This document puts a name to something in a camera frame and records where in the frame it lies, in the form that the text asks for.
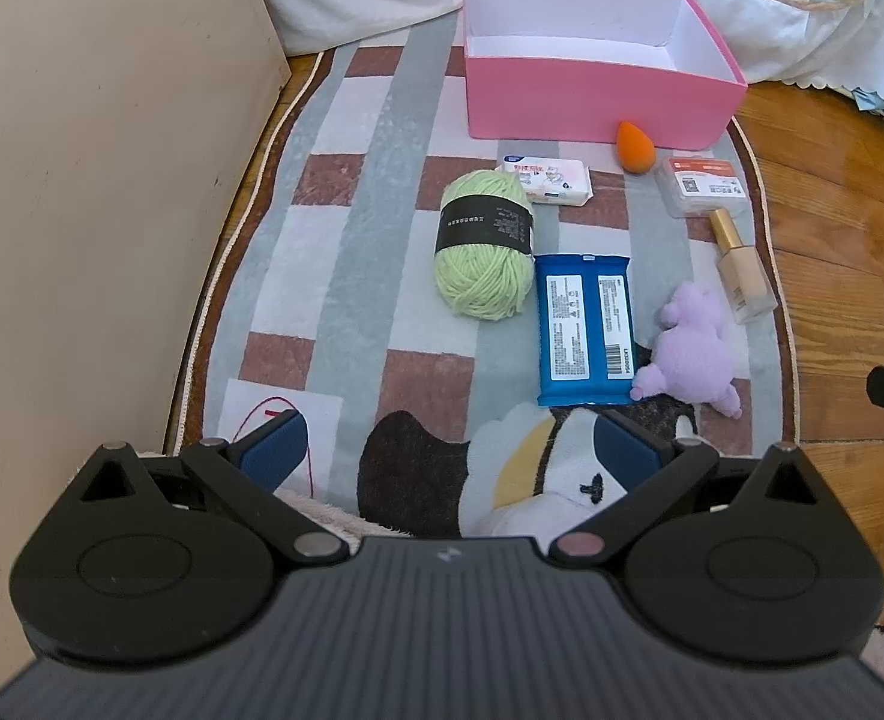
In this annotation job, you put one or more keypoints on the white bed skirt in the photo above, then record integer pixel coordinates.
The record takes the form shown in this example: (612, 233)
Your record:
(834, 48)

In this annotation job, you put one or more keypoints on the clear floss pick box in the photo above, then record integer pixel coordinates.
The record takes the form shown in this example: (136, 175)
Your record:
(697, 186)

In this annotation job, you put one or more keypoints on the white tissue pack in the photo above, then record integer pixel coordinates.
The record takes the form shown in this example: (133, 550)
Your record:
(550, 181)

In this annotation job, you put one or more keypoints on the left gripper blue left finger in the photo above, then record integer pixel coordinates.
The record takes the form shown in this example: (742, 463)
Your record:
(244, 475)

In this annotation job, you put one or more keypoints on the foundation bottle gold cap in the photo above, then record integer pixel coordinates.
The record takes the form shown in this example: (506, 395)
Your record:
(742, 274)

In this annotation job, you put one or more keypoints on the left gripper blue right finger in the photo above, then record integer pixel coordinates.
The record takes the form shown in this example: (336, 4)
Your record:
(621, 481)

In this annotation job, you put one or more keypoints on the checkered cartoon rug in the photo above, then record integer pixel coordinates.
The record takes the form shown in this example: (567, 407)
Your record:
(419, 419)

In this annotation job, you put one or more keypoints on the green yarn ball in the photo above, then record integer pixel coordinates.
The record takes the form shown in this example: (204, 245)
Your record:
(483, 262)

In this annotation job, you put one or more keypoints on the beige wooden cabinet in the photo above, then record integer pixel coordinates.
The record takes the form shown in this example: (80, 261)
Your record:
(125, 129)

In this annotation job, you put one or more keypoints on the blue wet wipes pack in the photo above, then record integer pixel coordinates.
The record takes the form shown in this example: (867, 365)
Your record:
(587, 349)

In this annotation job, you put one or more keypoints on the pink cardboard box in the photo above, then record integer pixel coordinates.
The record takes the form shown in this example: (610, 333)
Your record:
(575, 70)

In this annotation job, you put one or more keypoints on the purple plush toy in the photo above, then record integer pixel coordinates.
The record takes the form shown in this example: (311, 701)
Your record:
(690, 361)

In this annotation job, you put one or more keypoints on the orange makeup sponge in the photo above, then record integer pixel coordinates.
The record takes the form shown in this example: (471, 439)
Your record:
(636, 152)

